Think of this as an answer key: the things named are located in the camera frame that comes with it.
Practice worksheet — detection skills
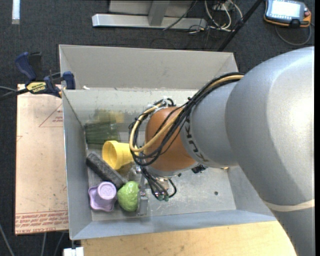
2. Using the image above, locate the brown cardboard board, red print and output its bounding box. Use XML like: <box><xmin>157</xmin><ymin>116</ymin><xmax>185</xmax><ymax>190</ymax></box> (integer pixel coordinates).
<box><xmin>14</xmin><ymin>83</ymin><xmax>70</xmax><ymax>236</ymax></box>

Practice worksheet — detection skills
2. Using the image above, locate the grey metal bin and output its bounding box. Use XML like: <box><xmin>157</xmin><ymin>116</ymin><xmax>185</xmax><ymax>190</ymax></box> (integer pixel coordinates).
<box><xmin>58</xmin><ymin>44</ymin><xmax>277</xmax><ymax>241</ymax></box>

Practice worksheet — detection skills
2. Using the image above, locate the black cylinder on white bracket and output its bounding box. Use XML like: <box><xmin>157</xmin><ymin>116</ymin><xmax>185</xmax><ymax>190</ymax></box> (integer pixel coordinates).
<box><xmin>191</xmin><ymin>163</ymin><xmax>208</xmax><ymax>175</ymax></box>

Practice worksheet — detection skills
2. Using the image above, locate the yellow plastic cup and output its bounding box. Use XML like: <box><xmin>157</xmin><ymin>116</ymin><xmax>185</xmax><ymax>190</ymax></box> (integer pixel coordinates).
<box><xmin>101</xmin><ymin>140</ymin><xmax>136</xmax><ymax>171</ymax></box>

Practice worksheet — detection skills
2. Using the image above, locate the dark grey flat block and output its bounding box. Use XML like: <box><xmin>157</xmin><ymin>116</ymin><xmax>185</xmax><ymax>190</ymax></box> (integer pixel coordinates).
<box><xmin>85</xmin><ymin>151</ymin><xmax>129</xmax><ymax>190</ymax></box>

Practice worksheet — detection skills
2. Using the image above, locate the light green lumpy toy fruit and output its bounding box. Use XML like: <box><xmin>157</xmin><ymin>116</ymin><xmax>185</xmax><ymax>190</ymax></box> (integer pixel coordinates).
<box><xmin>116</xmin><ymin>180</ymin><xmax>141</xmax><ymax>213</ymax></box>

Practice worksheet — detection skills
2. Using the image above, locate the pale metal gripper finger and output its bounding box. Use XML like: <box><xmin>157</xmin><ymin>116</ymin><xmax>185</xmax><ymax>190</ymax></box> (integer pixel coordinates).
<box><xmin>137</xmin><ymin>190</ymin><xmax>149</xmax><ymax>217</ymax></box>
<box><xmin>135</xmin><ymin>166</ymin><xmax>145</xmax><ymax>192</ymax></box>

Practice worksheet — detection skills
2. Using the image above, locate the lilac flower-shaped cup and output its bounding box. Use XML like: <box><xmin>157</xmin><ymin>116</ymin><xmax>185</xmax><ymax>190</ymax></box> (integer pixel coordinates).
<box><xmin>87</xmin><ymin>181</ymin><xmax>118</xmax><ymax>213</ymax></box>

